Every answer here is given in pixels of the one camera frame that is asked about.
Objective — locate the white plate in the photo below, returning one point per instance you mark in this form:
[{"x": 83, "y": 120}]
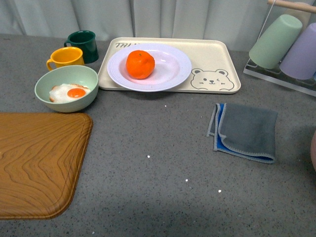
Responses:
[{"x": 172, "y": 68}]

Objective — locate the orange fruit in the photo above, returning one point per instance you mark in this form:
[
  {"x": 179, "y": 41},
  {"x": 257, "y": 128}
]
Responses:
[{"x": 140, "y": 64}]

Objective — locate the beige bear tray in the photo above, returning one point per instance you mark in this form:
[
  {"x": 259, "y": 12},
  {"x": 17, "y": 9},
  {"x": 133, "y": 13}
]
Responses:
[{"x": 212, "y": 68}]

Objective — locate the grey blue folded cloth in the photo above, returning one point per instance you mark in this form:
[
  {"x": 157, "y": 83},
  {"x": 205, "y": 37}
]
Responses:
[{"x": 244, "y": 131}]

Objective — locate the light green bowl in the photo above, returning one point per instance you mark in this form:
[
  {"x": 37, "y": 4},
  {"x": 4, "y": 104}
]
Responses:
[{"x": 74, "y": 74}]

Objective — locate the fried egg toy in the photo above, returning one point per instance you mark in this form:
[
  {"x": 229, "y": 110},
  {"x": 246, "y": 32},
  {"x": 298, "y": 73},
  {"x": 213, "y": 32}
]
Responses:
[{"x": 67, "y": 92}]

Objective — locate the dark green mug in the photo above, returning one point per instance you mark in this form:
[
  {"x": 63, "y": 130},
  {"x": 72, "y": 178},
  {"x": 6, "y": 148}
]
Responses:
[{"x": 85, "y": 40}]

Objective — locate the yellow mug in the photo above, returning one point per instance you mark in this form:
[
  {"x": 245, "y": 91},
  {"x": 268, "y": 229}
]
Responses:
[{"x": 65, "y": 56}]

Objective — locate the grey curtain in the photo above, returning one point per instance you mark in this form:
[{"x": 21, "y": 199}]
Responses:
[{"x": 237, "y": 23}]

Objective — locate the wooden tray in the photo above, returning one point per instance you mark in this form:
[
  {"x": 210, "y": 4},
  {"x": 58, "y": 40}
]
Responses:
[{"x": 41, "y": 156}]

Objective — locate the green cup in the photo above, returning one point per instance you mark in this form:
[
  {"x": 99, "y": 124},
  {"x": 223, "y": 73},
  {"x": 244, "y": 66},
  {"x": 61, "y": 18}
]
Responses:
[{"x": 276, "y": 40}]

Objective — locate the purple cup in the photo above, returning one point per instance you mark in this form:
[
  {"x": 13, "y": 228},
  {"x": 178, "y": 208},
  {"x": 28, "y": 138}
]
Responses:
[{"x": 300, "y": 61}]

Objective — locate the pink bowl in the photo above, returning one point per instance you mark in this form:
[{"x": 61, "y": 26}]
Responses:
[{"x": 313, "y": 150}]

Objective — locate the white cup rack wooden handle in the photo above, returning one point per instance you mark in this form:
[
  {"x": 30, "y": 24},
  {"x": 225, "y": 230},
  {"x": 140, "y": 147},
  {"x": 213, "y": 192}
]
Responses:
[{"x": 275, "y": 75}]

